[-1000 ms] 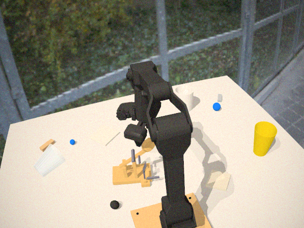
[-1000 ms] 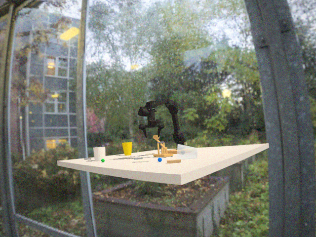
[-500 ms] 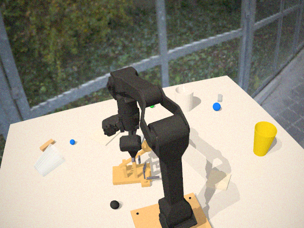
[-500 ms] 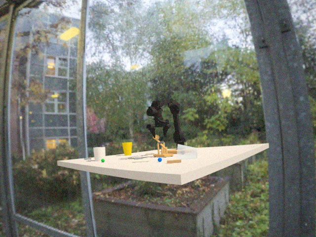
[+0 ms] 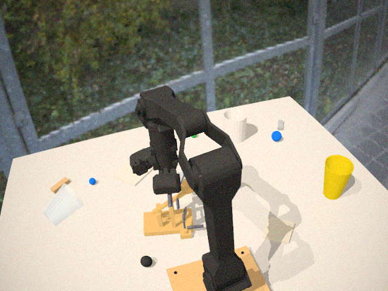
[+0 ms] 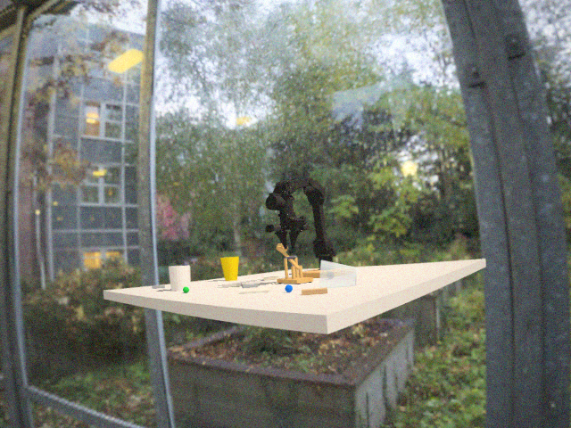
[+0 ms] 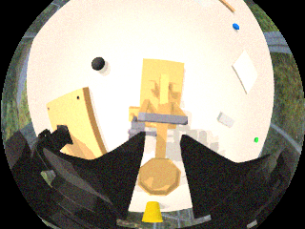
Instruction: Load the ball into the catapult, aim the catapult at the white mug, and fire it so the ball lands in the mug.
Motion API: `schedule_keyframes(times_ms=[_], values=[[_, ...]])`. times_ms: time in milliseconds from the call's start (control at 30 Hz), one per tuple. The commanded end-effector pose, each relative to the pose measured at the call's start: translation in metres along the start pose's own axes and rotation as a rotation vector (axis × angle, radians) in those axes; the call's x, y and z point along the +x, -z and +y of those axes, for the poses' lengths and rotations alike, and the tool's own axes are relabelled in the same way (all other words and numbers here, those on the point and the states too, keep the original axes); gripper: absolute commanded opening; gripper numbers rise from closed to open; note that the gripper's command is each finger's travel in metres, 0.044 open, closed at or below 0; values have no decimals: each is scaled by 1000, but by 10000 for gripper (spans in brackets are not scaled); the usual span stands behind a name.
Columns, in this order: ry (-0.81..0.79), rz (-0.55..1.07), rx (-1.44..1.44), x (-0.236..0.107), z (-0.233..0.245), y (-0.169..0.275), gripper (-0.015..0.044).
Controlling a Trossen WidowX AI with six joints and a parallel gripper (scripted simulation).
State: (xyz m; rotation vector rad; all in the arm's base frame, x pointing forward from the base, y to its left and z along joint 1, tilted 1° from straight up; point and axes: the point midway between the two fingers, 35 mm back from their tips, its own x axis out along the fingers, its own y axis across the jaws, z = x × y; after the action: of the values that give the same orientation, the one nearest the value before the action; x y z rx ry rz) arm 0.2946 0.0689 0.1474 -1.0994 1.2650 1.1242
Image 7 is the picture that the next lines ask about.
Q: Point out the yellow cup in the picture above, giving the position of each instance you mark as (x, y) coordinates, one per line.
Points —
(152, 212)

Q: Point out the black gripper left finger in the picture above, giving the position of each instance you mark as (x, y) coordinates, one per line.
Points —
(111, 176)

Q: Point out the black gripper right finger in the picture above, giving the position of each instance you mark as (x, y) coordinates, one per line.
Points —
(212, 177)

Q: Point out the black ball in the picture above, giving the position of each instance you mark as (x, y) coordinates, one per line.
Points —
(98, 63)

